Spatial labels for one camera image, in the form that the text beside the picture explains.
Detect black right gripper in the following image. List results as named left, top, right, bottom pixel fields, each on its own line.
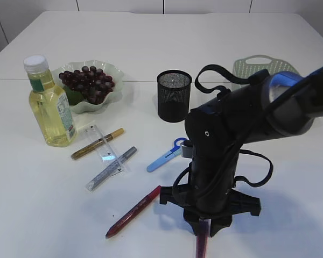
left=160, top=164, right=261, bottom=237

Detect pink scissors purple sheath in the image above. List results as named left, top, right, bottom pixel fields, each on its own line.
left=195, top=220, right=208, bottom=258

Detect blue scissors with sheath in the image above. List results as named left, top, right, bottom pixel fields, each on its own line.
left=146, top=137, right=187, bottom=173

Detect purple artificial grape bunch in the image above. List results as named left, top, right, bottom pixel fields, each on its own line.
left=59, top=66, right=115, bottom=106

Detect yellow liquid plastic bottle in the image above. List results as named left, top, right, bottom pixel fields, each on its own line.
left=23, top=55, right=76, bottom=147

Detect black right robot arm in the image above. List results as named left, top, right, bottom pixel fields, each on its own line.
left=160, top=64, right=323, bottom=236

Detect red marker pen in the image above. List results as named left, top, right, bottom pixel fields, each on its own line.
left=105, top=185, right=161, bottom=239

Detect clear plastic ruler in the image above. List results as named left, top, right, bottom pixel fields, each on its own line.
left=84, top=124, right=124, bottom=169

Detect silver marker pen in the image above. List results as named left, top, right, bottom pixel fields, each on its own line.
left=85, top=146, right=137, bottom=191

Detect gold marker pen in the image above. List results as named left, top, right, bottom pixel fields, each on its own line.
left=71, top=128, right=124, bottom=160

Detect black mesh pen cup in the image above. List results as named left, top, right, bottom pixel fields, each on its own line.
left=157, top=70, right=192, bottom=123

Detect green plastic woven basket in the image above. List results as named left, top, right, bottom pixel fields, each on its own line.
left=232, top=55, right=299, bottom=78

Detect green wavy glass plate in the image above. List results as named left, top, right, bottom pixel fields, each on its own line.
left=52, top=60, right=123, bottom=113

